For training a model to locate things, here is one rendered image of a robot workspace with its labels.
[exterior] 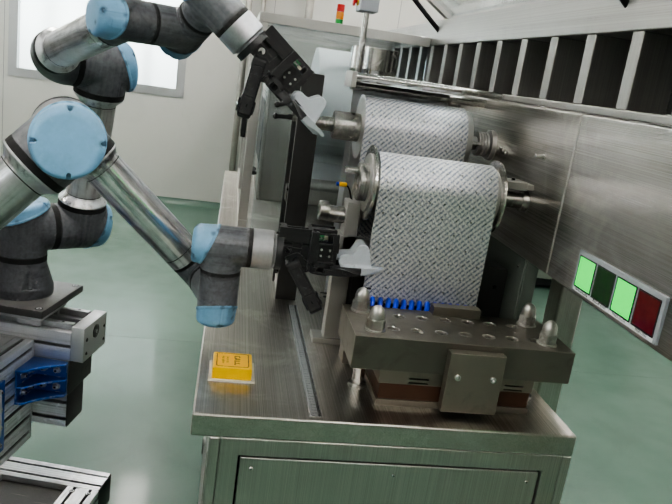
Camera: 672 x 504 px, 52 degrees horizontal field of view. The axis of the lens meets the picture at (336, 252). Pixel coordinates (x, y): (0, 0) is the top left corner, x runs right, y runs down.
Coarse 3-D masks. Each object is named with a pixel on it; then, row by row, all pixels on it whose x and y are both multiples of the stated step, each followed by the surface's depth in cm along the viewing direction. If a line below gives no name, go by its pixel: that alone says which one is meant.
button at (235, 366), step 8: (216, 352) 128; (224, 352) 128; (216, 360) 124; (224, 360) 125; (232, 360) 125; (240, 360) 126; (248, 360) 126; (216, 368) 122; (224, 368) 122; (232, 368) 122; (240, 368) 123; (248, 368) 123; (216, 376) 122; (224, 376) 122; (232, 376) 123; (240, 376) 123; (248, 376) 123
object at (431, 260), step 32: (384, 224) 133; (416, 224) 133; (448, 224) 134; (480, 224) 135; (384, 256) 134; (416, 256) 135; (448, 256) 136; (480, 256) 137; (384, 288) 136; (416, 288) 137; (448, 288) 138
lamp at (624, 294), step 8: (616, 288) 105; (624, 288) 103; (632, 288) 101; (616, 296) 105; (624, 296) 103; (632, 296) 101; (616, 304) 105; (624, 304) 103; (616, 312) 105; (624, 312) 103
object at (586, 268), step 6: (582, 258) 116; (582, 264) 116; (588, 264) 114; (594, 264) 112; (582, 270) 116; (588, 270) 114; (576, 276) 117; (582, 276) 115; (588, 276) 113; (576, 282) 117; (582, 282) 115; (588, 282) 113; (582, 288) 115; (588, 288) 113
